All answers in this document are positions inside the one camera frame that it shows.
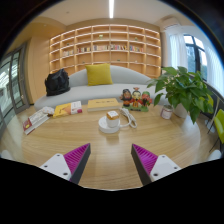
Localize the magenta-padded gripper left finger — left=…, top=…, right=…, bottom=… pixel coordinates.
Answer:
left=39, top=143, right=92, bottom=185

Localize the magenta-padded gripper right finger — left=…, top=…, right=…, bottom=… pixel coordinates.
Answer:
left=130, top=143, right=183, bottom=186

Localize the white charger with orange rim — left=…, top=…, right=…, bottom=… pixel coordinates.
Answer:
left=105, top=110, right=120, bottom=128

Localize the small white jar pink label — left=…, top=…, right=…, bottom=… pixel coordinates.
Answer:
left=160, top=104, right=174, bottom=120

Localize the small white paper pack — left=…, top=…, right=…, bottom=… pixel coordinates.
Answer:
left=41, top=106, right=55, bottom=117

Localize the round white power strip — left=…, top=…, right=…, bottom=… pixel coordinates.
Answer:
left=98, top=115, right=122, bottom=134

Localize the lime green chair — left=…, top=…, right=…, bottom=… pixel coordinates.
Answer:
left=206, top=108, right=224, bottom=154

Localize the colourful three-figure figurine set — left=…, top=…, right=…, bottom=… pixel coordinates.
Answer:
left=119, top=87, right=154, bottom=113

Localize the large yellow book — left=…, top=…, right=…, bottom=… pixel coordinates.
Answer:
left=86, top=97, right=122, bottom=112

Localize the green potted plant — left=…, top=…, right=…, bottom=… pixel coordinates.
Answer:
left=146, top=65, right=215, bottom=125

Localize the black bag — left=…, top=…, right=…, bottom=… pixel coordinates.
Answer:
left=44, top=68, right=71, bottom=97

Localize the grey curved sofa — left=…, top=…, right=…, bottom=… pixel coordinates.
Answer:
left=33, top=65, right=169, bottom=111

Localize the yellow cushion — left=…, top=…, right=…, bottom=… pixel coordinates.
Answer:
left=84, top=62, right=114, bottom=87

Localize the white sheer curtain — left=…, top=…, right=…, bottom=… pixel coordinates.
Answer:
left=164, top=31, right=186, bottom=71
left=204, top=43, right=224, bottom=98

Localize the dark-framed window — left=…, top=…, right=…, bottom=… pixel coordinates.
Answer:
left=182, top=33, right=208, bottom=83

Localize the wooden shelf unit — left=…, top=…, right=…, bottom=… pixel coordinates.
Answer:
left=48, top=23, right=162, bottom=79

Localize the white air conditioner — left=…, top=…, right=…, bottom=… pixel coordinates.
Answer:
left=162, top=16, right=183, bottom=32

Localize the long ceiling light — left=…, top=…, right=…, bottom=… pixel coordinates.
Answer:
left=108, top=0, right=115, bottom=19

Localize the white power cable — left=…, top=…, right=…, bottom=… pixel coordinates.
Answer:
left=119, top=107, right=138, bottom=130

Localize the glass door with dark frame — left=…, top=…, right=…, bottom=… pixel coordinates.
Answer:
left=0, top=43, right=31, bottom=134

